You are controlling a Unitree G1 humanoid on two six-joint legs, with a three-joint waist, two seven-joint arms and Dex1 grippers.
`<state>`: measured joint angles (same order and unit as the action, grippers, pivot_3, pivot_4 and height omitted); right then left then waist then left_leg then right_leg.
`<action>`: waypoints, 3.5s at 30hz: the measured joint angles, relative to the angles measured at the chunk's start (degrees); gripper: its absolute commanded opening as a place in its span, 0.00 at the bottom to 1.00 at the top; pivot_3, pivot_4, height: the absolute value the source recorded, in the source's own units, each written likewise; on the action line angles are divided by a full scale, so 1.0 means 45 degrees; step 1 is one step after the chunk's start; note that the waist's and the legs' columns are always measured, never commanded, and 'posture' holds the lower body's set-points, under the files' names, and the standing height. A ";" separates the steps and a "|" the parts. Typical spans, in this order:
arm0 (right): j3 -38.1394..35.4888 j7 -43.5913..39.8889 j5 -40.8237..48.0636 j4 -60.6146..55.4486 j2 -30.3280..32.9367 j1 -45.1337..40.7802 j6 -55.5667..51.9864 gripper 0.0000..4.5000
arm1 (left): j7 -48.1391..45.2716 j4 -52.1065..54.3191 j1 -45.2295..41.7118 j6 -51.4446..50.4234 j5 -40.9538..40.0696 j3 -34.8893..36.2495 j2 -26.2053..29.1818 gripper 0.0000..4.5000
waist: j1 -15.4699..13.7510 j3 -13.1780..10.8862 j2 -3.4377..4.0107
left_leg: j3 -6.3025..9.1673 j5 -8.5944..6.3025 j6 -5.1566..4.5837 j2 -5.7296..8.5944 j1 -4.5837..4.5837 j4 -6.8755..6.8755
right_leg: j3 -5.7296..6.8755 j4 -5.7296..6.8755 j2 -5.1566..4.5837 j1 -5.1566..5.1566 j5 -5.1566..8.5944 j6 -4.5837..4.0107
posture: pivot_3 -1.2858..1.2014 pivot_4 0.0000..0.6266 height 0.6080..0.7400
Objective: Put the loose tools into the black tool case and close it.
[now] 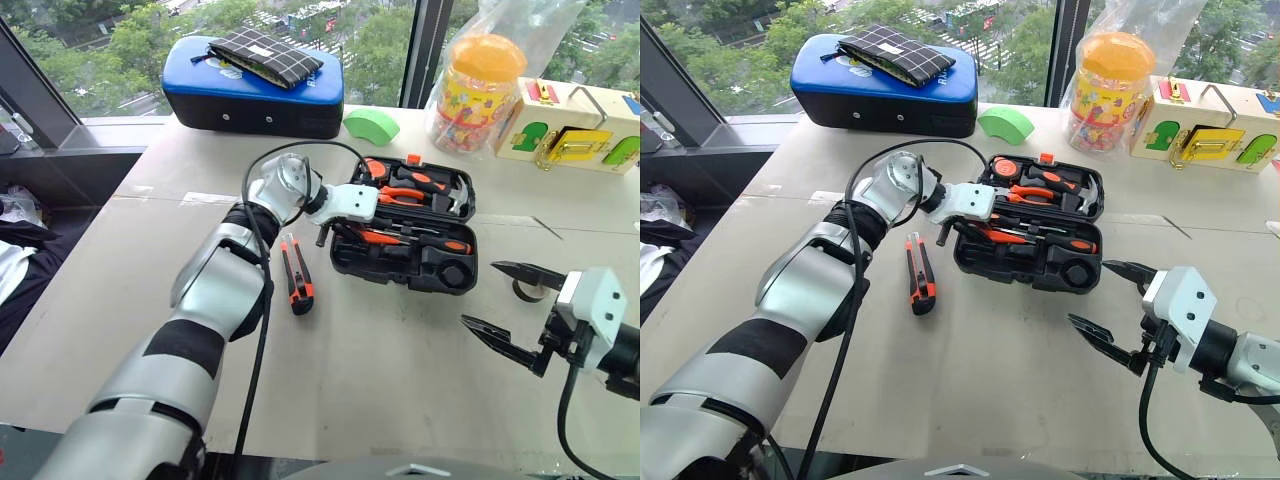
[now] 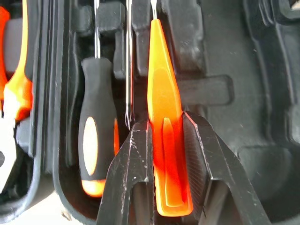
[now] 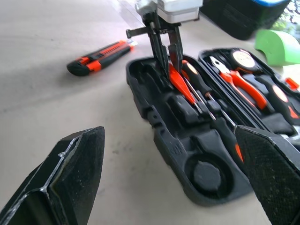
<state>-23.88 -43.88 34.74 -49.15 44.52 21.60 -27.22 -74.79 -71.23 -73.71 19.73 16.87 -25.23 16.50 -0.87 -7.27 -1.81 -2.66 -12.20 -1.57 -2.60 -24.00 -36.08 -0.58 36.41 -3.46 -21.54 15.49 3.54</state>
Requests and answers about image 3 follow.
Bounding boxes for stubby black orange screwdriver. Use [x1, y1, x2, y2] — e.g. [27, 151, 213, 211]
[269, 83, 300, 120]

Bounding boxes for black plastic tool case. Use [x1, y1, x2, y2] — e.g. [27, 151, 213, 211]
[126, 48, 300, 207]

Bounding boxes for black orange handled screwdriver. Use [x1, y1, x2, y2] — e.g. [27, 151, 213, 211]
[181, 60, 236, 127]

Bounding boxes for orange black utility knife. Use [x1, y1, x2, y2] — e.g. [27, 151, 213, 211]
[67, 40, 135, 77]

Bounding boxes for thin metal shaft screwdriver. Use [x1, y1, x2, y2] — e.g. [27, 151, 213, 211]
[181, 69, 217, 121]

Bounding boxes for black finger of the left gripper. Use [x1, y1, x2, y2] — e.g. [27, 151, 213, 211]
[148, 30, 170, 79]
[166, 27, 184, 74]

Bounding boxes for orange handled pliers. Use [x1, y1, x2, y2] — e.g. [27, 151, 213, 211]
[209, 55, 268, 110]

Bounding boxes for black orange striped screwdriver handle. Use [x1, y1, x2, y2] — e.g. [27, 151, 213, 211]
[217, 117, 245, 164]

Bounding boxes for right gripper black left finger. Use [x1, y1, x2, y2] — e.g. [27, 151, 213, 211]
[0, 126, 105, 225]

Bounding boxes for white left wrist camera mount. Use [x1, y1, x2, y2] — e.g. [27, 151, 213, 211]
[156, 0, 203, 24]

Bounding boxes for black bin with blue lid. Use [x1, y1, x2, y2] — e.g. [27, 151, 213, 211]
[200, 0, 292, 41]

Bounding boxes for orange black tape measure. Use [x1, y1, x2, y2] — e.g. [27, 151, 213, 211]
[231, 49, 256, 72]

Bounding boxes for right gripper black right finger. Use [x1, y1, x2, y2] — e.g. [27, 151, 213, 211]
[234, 124, 300, 225]

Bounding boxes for green curved plastic object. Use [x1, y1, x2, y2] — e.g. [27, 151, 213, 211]
[255, 29, 300, 67]

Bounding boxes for orange case latch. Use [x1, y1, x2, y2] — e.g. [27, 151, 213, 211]
[285, 77, 300, 90]

